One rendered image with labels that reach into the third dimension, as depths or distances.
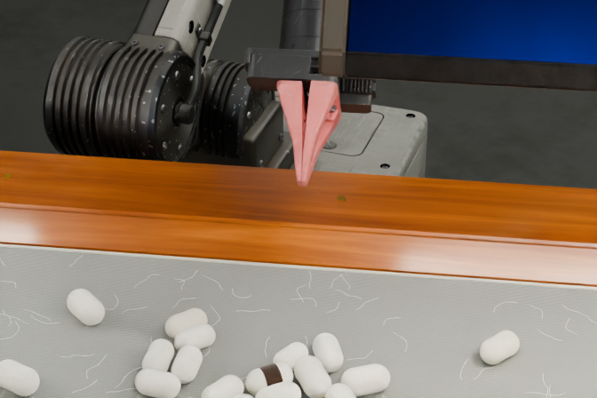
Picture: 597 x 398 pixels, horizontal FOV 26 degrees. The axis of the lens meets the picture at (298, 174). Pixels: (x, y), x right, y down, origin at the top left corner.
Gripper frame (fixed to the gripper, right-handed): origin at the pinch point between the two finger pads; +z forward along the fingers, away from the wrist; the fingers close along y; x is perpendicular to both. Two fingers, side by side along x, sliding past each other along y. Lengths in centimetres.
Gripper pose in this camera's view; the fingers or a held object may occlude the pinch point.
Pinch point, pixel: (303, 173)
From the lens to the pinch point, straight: 101.1
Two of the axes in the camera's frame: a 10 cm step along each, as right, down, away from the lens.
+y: 9.9, 0.5, -1.1
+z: -0.9, 9.5, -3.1
